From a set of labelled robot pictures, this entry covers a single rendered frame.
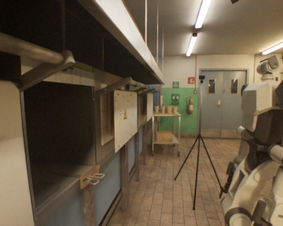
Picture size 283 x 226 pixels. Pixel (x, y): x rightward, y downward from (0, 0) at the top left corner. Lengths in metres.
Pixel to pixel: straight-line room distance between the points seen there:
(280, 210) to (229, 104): 4.52
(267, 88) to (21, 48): 0.88
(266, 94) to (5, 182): 0.97
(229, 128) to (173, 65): 2.55
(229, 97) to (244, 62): 1.06
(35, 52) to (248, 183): 1.02
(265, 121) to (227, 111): 4.36
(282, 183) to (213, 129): 4.44
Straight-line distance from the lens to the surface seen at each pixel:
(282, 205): 0.88
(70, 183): 0.93
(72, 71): 0.80
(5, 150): 0.45
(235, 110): 5.32
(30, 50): 0.34
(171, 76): 4.99
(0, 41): 0.31
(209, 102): 5.10
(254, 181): 1.03
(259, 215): 0.93
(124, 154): 1.71
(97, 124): 1.05
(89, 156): 1.06
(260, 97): 0.90
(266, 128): 0.93
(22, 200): 0.51
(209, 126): 5.19
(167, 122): 5.03
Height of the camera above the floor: 1.30
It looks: 6 degrees down
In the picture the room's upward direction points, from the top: straight up
